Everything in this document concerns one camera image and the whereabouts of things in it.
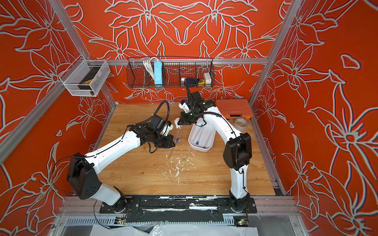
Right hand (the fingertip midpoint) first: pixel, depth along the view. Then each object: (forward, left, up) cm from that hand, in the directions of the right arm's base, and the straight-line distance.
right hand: (175, 123), depth 81 cm
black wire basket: (+38, -12, +9) cm, 40 cm away
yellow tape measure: (+29, -16, +7) cm, 34 cm away
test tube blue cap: (-5, -18, -19) cm, 26 cm away
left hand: (-10, -1, -6) cm, 12 cm away
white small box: (+29, -19, +10) cm, 36 cm away
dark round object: (+31, -9, +6) cm, 32 cm away
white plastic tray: (+5, -17, -21) cm, 27 cm away
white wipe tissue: (+2, 0, -1) cm, 2 cm away
